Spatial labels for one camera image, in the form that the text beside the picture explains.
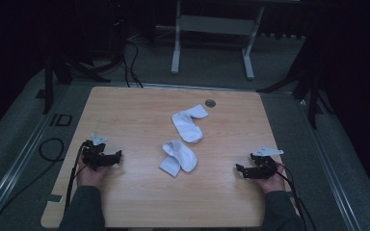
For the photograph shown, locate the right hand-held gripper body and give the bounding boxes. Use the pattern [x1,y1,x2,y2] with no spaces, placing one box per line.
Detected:
[250,146,284,180]

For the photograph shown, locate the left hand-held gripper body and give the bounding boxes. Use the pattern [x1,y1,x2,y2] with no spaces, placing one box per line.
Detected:
[81,133,111,171]

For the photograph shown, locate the white sock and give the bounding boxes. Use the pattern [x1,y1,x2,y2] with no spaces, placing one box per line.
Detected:
[158,139,198,178]
[171,103,210,144]

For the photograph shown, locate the person's right hand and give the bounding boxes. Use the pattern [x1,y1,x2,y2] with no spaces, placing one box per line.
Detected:
[255,162,287,195]

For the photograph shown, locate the person's left hand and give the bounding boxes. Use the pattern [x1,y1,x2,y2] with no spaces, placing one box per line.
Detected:
[75,156,111,189]

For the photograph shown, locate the black floor tape marks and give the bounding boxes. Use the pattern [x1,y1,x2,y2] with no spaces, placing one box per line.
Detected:
[48,113,74,127]

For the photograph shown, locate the black metal stand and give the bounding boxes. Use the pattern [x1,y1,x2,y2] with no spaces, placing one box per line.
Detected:
[255,30,335,131]
[42,44,112,116]

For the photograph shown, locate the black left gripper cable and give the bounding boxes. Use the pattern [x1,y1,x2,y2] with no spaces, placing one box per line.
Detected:
[64,141,89,215]

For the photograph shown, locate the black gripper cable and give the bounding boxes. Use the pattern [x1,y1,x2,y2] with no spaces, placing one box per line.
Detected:
[64,141,89,215]
[274,161,318,231]

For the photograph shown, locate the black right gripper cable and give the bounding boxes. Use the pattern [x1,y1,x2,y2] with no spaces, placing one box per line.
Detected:
[274,161,318,231]

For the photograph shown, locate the black floor cable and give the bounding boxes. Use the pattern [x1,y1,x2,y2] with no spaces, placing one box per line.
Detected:
[0,137,66,231]

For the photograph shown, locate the black cables bundle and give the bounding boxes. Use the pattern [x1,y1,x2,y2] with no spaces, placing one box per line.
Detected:
[120,38,145,89]

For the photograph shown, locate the white desk frame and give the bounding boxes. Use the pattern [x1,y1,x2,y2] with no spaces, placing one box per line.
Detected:
[170,0,266,81]

